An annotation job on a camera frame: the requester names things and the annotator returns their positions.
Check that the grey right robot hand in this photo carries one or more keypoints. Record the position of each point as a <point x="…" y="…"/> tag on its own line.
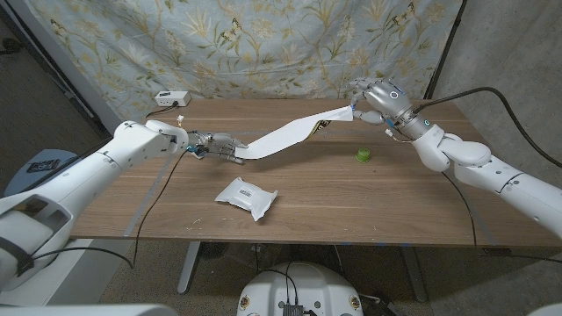
<point x="388" y="103"/>

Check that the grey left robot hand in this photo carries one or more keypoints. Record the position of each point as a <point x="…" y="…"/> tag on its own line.
<point x="217" y="145"/>

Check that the white release liner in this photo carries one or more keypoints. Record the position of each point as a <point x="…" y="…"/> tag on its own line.
<point x="338" y="114"/>

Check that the yellow black bumper sticker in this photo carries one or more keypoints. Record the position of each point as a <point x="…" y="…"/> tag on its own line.
<point x="272" y="142"/>

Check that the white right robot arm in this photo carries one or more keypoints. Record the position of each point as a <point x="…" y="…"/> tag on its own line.
<point x="483" y="171"/>

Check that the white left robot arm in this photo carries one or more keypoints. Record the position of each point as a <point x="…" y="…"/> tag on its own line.
<point x="88" y="184"/>

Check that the white plastic package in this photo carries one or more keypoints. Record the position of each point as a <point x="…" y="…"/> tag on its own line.
<point x="246" y="195"/>

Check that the small green cap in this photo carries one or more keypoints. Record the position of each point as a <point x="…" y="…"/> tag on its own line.
<point x="362" y="155"/>

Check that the white power box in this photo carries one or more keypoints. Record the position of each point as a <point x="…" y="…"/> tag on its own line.
<point x="172" y="98"/>

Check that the black backdrop pole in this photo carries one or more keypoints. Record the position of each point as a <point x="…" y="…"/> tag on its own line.
<point x="443" y="52"/>

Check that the floral blue backdrop cloth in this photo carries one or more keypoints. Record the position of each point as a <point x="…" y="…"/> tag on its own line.
<point x="263" y="52"/>

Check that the grey table leg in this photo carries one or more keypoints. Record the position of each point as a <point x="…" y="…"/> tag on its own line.
<point x="415" y="276"/>
<point x="189" y="267"/>

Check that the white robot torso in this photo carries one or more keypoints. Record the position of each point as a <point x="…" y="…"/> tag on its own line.
<point x="298" y="285"/>

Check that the blue plastic bin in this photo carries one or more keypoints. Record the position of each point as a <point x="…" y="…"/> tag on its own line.
<point x="44" y="164"/>

